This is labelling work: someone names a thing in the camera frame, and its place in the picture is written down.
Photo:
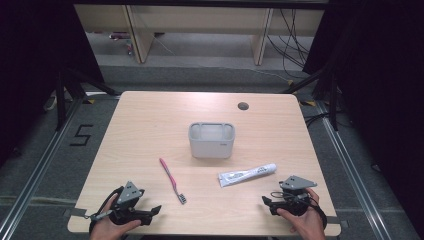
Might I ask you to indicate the person's left hand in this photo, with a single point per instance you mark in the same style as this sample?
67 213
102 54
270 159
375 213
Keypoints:
106 230

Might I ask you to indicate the light wooden desk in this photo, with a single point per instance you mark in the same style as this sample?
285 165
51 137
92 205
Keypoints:
200 20

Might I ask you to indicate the pink toothbrush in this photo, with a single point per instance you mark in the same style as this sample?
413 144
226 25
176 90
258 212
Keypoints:
172 181

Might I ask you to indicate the black curtain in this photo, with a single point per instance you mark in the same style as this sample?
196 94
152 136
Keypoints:
30 66
383 83

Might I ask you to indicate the small coloured floor clutter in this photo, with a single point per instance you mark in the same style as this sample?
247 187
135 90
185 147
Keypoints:
128 45

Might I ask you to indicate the yellow floor tape piece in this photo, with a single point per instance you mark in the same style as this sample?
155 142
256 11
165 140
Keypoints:
308 103
88 101
290 82

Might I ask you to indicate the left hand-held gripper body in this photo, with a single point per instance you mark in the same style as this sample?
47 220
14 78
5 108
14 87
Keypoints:
129 194

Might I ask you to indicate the grey tape strip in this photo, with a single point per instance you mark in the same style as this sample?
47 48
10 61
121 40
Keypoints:
338 221
76 211

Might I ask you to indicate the white plastic toothbrush holder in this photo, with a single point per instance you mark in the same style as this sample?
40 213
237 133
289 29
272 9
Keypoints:
211 146

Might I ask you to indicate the black metal stand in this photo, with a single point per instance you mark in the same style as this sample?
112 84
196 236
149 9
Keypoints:
333 100
61 100

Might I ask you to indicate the aluminium floor rail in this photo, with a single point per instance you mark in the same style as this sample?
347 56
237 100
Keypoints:
353 166
40 166

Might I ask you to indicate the white toothpaste tube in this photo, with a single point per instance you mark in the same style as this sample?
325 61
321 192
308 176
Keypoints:
246 174

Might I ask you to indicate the person's right hand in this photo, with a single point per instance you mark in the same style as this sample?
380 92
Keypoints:
310 226

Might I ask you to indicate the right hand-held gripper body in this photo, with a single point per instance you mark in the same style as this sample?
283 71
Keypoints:
296 182

